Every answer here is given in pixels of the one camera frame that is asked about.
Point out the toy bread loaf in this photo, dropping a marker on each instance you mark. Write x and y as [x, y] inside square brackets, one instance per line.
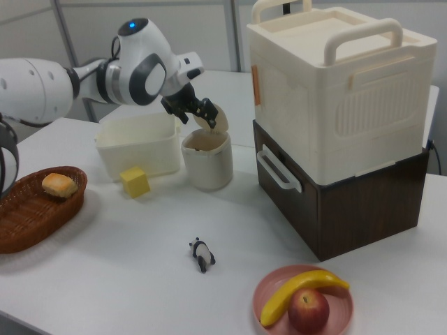
[59, 185]

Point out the dark brown wooden drawer box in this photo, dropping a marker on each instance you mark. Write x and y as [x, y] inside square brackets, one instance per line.
[366, 216]

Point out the yellow foam cube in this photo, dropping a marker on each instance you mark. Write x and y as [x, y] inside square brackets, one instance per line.
[134, 183]

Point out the pink plate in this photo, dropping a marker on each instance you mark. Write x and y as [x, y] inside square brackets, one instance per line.
[340, 310]

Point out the orange tag on storage box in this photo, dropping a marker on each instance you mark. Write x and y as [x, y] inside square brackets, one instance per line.
[256, 85]

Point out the black gripper body silver flange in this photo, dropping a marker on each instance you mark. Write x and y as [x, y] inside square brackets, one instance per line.
[181, 96]

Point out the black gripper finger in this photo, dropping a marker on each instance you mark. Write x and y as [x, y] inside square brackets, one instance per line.
[174, 108]
[207, 111]

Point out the white open plastic bin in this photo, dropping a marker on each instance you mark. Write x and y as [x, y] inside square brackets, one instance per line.
[139, 153]

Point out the cream plastic storage box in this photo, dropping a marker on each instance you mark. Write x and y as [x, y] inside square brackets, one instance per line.
[349, 104]

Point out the brown wicker basket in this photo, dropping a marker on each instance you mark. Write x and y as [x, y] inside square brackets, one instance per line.
[35, 223]

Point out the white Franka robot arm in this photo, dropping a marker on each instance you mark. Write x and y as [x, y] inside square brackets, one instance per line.
[35, 87]

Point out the toy panda figure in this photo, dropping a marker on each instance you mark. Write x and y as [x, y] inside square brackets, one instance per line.
[202, 254]

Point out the cream trash can lid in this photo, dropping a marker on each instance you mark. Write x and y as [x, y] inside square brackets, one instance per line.
[221, 120]

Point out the red toy apple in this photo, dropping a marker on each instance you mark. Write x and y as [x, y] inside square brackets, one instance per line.
[309, 310]

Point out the yellow toy banana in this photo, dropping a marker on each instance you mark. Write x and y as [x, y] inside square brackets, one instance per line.
[283, 296]

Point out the cream small trash can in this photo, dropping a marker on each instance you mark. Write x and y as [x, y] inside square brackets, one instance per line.
[209, 167]

